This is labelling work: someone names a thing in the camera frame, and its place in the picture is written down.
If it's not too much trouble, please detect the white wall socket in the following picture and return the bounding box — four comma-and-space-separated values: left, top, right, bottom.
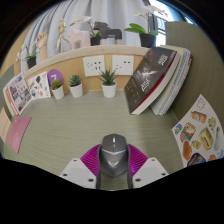
111, 54, 135, 76
82, 55, 106, 78

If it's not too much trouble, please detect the wooden mannequin figure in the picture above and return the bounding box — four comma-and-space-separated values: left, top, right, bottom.
55, 18, 71, 52

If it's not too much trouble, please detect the light grey curtain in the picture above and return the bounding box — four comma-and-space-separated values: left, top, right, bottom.
21, 0, 151, 73

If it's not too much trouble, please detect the purple round number sign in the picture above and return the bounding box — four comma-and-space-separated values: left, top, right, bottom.
46, 68, 65, 88

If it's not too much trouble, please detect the window with dark frame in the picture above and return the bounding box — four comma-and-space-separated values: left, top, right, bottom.
148, 0, 195, 48

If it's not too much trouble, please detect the dark wooden horse figure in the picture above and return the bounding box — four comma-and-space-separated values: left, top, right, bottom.
93, 21, 123, 46

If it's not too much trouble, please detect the sticker sheet with food pictures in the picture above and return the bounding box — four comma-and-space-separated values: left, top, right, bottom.
171, 93, 224, 168

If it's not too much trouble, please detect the dark grey computer mouse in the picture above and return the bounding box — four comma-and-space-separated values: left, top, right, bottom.
97, 133, 130, 178

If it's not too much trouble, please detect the pink wooden horse figure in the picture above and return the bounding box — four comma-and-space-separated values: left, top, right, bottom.
67, 28, 91, 50

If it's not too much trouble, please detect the pink mouse pad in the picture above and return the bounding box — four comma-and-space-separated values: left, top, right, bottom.
6, 115, 33, 154

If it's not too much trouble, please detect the red-white photo cover book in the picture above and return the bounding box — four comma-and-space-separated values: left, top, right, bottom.
3, 73, 33, 117

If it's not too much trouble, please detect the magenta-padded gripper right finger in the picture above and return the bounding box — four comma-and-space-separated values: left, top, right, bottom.
125, 143, 170, 190

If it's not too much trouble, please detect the black book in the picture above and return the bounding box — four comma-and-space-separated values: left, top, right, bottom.
124, 46, 178, 116

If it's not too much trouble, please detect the small succulent in white pot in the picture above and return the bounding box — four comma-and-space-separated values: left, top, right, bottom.
50, 79, 65, 101
68, 74, 84, 99
97, 68, 118, 99

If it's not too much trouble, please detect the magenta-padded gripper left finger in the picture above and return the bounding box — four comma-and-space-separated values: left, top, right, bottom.
59, 143, 103, 190

